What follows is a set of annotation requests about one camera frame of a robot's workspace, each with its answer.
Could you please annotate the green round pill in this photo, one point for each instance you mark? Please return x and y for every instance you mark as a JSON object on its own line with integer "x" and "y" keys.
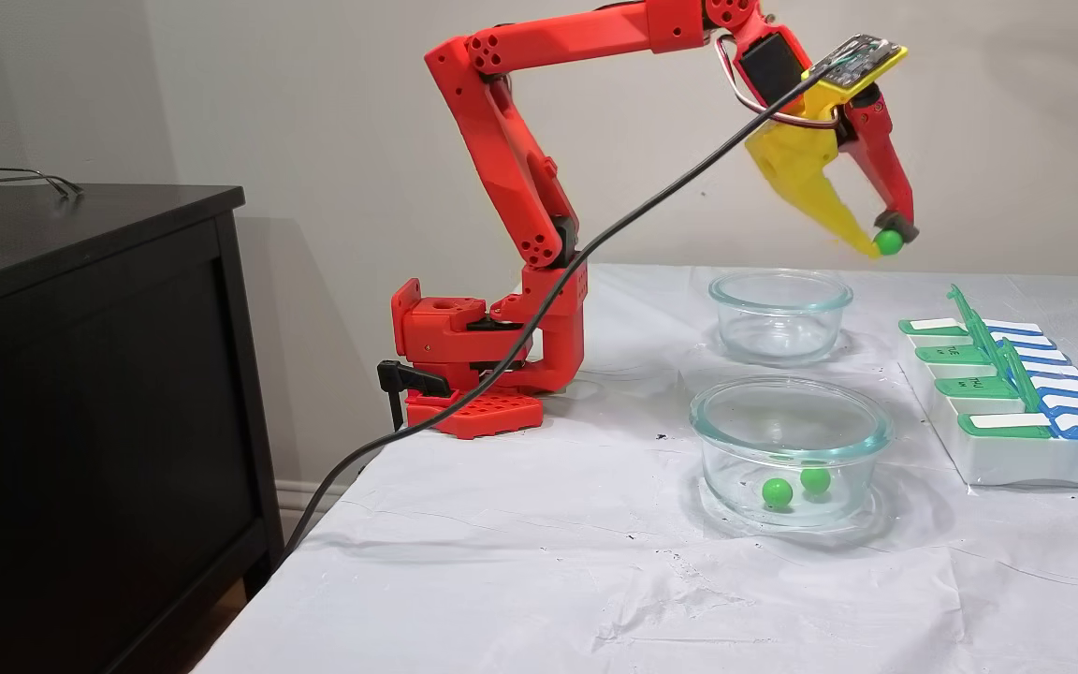
{"x": 777, "y": 492}
{"x": 815, "y": 480}
{"x": 890, "y": 241}

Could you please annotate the weekly pill organizer box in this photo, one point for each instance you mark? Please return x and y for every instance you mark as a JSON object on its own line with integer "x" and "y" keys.
{"x": 1016, "y": 459}

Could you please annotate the glass bowl for red pills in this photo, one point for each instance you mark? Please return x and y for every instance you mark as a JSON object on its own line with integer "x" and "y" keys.
{"x": 829, "y": 309}

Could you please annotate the glass bowl for green pills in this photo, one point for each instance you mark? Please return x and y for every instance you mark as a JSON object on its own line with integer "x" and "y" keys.
{"x": 735, "y": 505}

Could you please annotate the black table clamp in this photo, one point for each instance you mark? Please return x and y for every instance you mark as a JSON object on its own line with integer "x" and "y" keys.
{"x": 408, "y": 376}

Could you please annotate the white tablecloth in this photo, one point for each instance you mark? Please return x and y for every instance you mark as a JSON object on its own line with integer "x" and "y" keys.
{"x": 548, "y": 580}

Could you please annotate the black wooden cabinet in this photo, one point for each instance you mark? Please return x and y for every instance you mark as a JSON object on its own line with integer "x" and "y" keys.
{"x": 80, "y": 421}

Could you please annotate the eyeglasses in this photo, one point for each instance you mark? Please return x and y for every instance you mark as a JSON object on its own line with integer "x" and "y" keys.
{"x": 34, "y": 175}

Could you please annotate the camera circuit board yellow frame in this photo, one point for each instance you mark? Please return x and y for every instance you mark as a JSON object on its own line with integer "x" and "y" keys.
{"x": 857, "y": 61}

